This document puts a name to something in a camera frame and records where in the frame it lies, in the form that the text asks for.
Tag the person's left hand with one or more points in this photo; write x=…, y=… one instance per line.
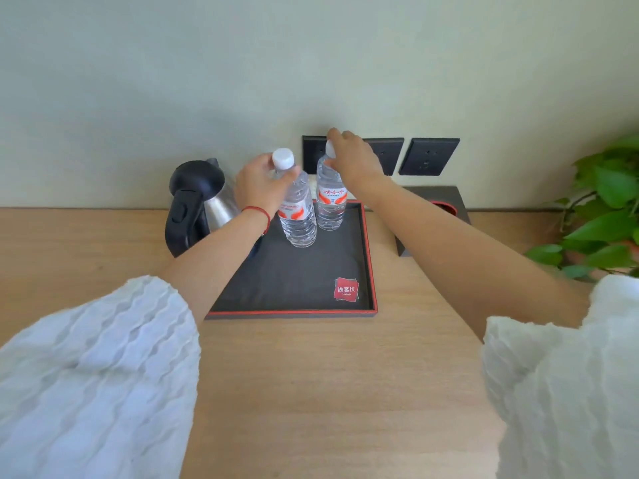
x=257, y=187

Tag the person's right hand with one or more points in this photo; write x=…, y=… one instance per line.
x=355, y=159

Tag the person's left thumb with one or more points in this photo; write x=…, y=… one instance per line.
x=289, y=177

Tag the person's right fingers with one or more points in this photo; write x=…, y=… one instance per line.
x=337, y=144

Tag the clear water bottle red label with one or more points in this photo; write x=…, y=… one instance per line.
x=297, y=209
x=331, y=199

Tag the person's right forearm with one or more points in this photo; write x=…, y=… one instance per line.
x=474, y=259

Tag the person's left forearm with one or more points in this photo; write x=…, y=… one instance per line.
x=209, y=259

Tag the black tray with red rim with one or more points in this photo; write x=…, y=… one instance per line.
x=299, y=279

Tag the black and steel electric kettle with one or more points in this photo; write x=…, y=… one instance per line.
x=192, y=209

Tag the green potted plant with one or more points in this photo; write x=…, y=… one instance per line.
x=604, y=214

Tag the white textured left sleeve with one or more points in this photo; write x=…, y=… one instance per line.
x=95, y=384

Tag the white textured sleeve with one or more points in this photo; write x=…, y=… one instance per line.
x=564, y=389
x=95, y=384

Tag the white textured right sleeve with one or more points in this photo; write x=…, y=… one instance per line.
x=564, y=389

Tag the black wall socket panel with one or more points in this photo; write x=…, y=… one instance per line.
x=389, y=153
x=428, y=156
x=312, y=154

